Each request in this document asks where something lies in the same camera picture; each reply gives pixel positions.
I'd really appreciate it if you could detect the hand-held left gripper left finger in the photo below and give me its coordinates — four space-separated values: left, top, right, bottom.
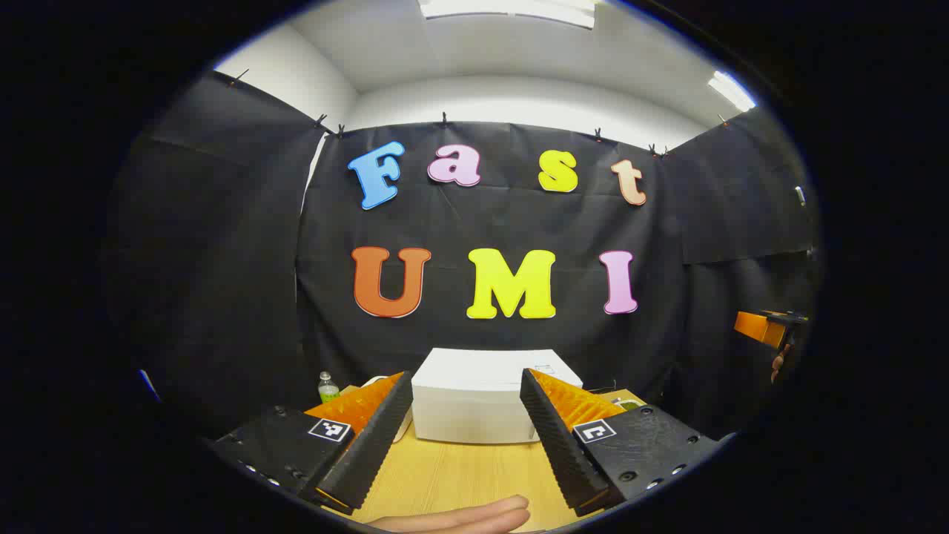
210 371 414 516

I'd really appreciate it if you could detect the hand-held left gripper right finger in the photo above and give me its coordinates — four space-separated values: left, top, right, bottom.
519 367 721 518

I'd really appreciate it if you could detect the white microwave oven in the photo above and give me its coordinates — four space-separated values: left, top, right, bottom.
411 347 584 446

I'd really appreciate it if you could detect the cream white toaster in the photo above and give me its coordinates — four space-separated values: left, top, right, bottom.
360 375 414 444

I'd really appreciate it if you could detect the black backdrop cloth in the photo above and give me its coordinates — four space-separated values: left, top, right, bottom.
104 70 824 446

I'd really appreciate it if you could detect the small ceiling light panel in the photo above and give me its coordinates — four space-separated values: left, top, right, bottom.
708 70 757 112

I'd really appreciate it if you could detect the row of black cloth clips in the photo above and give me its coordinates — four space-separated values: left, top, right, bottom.
230 68 731 158

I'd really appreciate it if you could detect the long ceiling light panel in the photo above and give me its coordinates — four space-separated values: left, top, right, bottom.
419 0 598 29

